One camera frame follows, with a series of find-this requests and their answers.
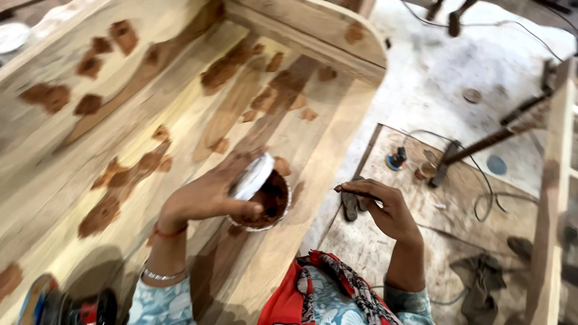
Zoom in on person's right hand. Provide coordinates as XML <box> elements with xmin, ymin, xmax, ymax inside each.
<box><xmin>333</xmin><ymin>178</ymin><xmax>424</xmax><ymax>247</ymax></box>

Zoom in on person's left hand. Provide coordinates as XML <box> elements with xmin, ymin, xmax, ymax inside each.
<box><xmin>158</xmin><ymin>149</ymin><xmax>268</xmax><ymax>234</ymax></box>

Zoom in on thin metal putty blade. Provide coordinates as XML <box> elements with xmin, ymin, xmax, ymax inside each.
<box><xmin>334</xmin><ymin>185</ymin><xmax>384</xmax><ymax>202</ymax></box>

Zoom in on white bowl of brown filler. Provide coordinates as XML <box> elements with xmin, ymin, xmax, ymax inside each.
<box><xmin>227</xmin><ymin>153</ymin><xmax>293</xmax><ymax>233</ymax></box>

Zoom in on pair of dark sandals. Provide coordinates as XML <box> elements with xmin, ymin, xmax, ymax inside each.
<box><xmin>341</xmin><ymin>176</ymin><xmax>368</xmax><ymax>223</ymax></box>

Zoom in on small black sander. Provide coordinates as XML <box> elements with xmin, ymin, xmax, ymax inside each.
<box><xmin>386</xmin><ymin>146</ymin><xmax>408</xmax><ymax>172</ymax></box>

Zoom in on small round brown tin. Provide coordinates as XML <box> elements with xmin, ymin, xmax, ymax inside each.
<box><xmin>415</xmin><ymin>162</ymin><xmax>437</xmax><ymax>180</ymax></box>

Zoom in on plywood sheet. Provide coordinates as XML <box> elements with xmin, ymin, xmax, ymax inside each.
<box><xmin>316</xmin><ymin>123</ymin><xmax>540</xmax><ymax>325</ymax></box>

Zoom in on red patterned scarf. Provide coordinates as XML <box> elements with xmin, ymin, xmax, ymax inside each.
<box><xmin>256</xmin><ymin>250</ymin><xmax>405</xmax><ymax>325</ymax></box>

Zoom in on blue round sanding disc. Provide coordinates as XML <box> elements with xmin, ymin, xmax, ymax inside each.
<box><xmin>486</xmin><ymin>154</ymin><xmax>508</xmax><ymax>176</ymax></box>

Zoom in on long metal bar clamp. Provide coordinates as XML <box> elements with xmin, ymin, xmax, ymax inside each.
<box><xmin>427</xmin><ymin>59</ymin><xmax>557</xmax><ymax>189</ymax></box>

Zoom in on grey cloth rag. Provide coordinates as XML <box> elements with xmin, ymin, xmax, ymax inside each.
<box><xmin>449</xmin><ymin>252</ymin><xmax>508</xmax><ymax>325</ymax></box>

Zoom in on dark stool legs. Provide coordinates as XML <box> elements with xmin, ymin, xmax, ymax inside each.
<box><xmin>425</xmin><ymin>0</ymin><xmax>480</xmax><ymax>38</ymax></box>

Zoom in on silver bangle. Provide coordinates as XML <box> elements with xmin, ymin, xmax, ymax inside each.
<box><xmin>142</xmin><ymin>266</ymin><xmax>187</xmax><ymax>282</ymax></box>

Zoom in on blue floral shirt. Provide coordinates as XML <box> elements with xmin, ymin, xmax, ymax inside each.
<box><xmin>128</xmin><ymin>266</ymin><xmax>435</xmax><ymax>325</ymax></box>

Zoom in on red and black power tool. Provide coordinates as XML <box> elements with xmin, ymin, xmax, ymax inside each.
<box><xmin>17</xmin><ymin>273</ymin><xmax>119</xmax><ymax>325</ymax></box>

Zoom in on white round plate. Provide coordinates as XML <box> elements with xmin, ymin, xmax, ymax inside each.
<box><xmin>0</xmin><ymin>22</ymin><xmax>31</xmax><ymax>55</ymax></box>

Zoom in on black power cable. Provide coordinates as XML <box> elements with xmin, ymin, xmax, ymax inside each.
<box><xmin>370</xmin><ymin>128</ymin><xmax>540</xmax><ymax>307</ymax></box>

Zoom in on upright wooden frame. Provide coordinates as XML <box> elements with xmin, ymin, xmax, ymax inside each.
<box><xmin>524</xmin><ymin>56</ymin><xmax>578</xmax><ymax>325</ymax></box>

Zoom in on red thread bracelet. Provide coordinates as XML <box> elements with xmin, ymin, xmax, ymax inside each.
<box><xmin>153</xmin><ymin>221</ymin><xmax>189</xmax><ymax>240</ymax></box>

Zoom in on large wooden furniture frame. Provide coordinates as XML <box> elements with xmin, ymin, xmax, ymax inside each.
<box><xmin>0</xmin><ymin>0</ymin><xmax>389</xmax><ymax>325</ymax></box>

